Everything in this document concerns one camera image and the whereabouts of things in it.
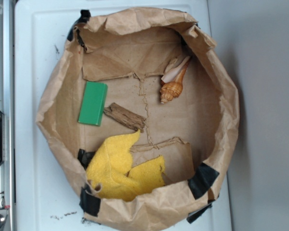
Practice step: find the black tape inside left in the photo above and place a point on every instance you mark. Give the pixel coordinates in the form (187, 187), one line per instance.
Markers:
(85, 157)

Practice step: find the black tape top left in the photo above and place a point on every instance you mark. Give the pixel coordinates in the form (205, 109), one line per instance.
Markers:
(84, 18)

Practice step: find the black tape bottom left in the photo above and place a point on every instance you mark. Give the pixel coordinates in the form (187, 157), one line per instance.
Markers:
(89, 203)

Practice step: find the brown wood bark piece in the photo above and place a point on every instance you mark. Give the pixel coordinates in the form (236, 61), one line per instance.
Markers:
(125, 117)

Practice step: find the aluminium frame rail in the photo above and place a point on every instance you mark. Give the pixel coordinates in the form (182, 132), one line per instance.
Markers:
(7, 192)

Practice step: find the black tape bottom right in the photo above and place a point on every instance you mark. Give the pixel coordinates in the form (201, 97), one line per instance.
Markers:
(202, 180)

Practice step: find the green rectangular block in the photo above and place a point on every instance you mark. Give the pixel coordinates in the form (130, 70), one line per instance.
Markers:
(93, 103)

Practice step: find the black tape lower right edge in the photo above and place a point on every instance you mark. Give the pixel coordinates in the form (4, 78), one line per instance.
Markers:
(192, 217)

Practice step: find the orange spiral conch shell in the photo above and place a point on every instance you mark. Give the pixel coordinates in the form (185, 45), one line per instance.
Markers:
(172, 81)

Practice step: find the brown paper bag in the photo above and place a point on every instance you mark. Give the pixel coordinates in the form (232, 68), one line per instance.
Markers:
(130, 51)

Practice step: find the yellow cloth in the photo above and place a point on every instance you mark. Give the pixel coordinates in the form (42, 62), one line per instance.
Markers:
(111, 169)

